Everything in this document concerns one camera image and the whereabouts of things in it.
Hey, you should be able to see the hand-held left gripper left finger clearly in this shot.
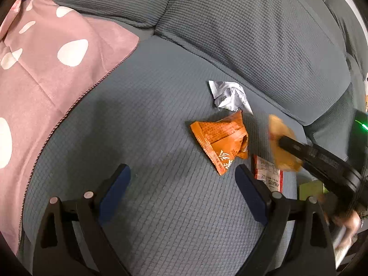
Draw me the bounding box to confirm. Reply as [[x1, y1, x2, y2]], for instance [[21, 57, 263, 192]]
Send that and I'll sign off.
[[32, 163, 131, 276]]

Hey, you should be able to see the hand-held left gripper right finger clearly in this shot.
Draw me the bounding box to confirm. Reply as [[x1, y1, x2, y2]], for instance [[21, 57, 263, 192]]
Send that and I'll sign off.
[[234, 164, 337, 276]]

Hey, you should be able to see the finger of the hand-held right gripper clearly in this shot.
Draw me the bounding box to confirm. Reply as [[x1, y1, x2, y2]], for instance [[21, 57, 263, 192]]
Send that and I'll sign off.
[[277, 136, 363, 196]]

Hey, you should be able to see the gold yellow snack packet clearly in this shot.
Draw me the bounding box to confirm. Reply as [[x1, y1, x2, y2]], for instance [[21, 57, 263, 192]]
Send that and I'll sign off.
[[267, 114, 304, 172]]

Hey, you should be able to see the orange snack packet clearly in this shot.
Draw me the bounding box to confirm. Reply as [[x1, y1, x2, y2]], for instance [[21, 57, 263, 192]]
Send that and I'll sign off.
[[190, 111, 249, 176]]

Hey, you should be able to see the person's right hand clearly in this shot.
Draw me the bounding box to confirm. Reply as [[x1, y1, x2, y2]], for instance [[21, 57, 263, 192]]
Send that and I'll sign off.
[[318, 194, 363, 236]]

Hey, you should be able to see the red white snack packet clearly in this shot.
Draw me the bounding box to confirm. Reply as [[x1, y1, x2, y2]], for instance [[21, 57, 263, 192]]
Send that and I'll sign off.
[[251, 155, 284, 193]]

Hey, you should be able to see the white silver snack packet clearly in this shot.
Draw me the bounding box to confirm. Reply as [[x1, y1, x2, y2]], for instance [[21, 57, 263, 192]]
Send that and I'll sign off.
[[207, 80, 254, 115]]

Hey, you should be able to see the pink white-spotted blanket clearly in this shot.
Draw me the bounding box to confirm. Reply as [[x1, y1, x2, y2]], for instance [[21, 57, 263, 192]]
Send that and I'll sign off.
[[0, 0, 140, 253]]

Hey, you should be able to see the grey sofa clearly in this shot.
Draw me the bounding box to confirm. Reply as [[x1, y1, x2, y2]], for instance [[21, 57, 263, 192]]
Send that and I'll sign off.
[[17, 0, 368, 276]]

